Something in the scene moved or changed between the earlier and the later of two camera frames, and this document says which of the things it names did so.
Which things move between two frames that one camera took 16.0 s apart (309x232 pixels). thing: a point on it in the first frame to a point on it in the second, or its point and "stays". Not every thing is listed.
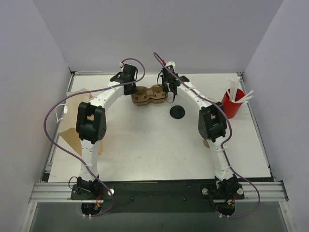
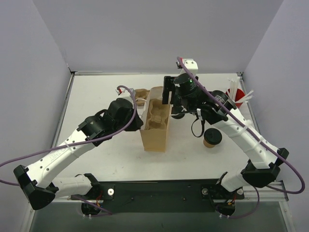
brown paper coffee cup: x=206 y=143 stays
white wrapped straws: x=233 y=87 stays
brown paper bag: x=68 y=131 to x=155 y=125
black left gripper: x=131 y=88 to x=134 y=122
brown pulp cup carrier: x=146 y=96 to x=157 y=115
